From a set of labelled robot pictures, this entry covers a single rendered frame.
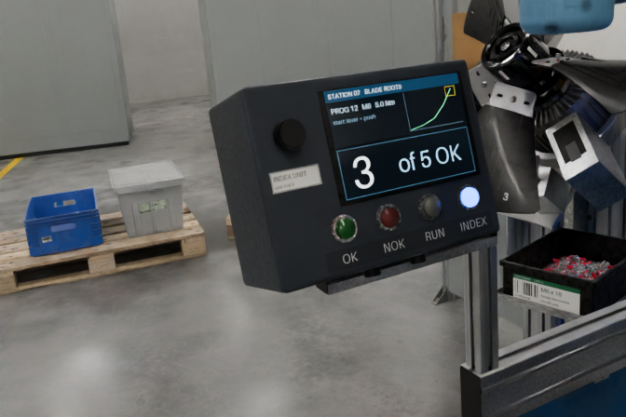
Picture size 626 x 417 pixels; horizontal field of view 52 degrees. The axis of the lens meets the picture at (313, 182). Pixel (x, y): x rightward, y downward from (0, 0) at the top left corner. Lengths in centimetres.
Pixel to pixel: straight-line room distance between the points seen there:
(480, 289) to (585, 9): 38
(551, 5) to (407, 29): 654
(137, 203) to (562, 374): 321
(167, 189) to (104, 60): 445
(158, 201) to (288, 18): 331
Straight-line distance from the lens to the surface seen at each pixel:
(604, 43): 171
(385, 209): 63
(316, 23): 680
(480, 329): 84
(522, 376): 92
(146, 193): 390
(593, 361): 102
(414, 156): 65
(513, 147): 135
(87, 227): 393
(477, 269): 81
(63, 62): 825
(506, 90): 142
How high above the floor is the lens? 131
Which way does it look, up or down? 14 degrees down
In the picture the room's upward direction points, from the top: 5 degrees counter-clockwise
